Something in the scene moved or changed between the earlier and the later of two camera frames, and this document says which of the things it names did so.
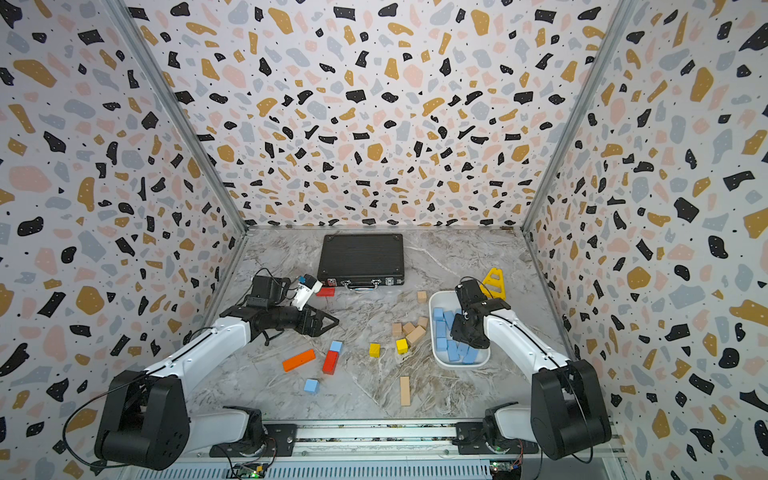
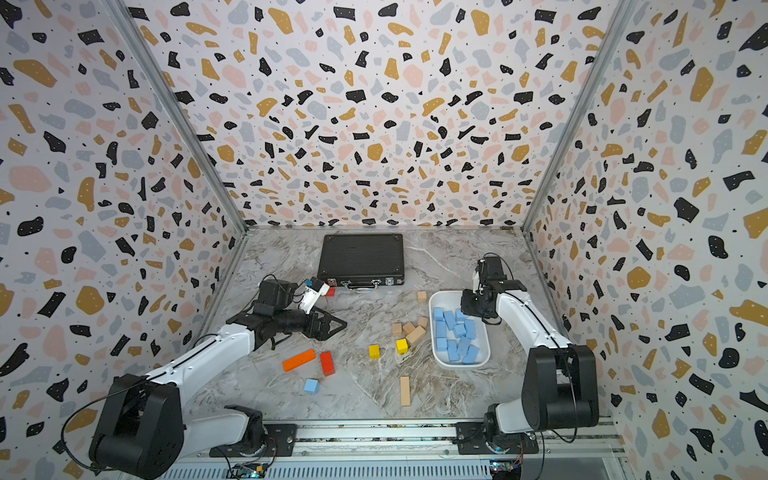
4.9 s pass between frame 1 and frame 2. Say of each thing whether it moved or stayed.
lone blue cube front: stayed
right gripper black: moved
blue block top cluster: stayed
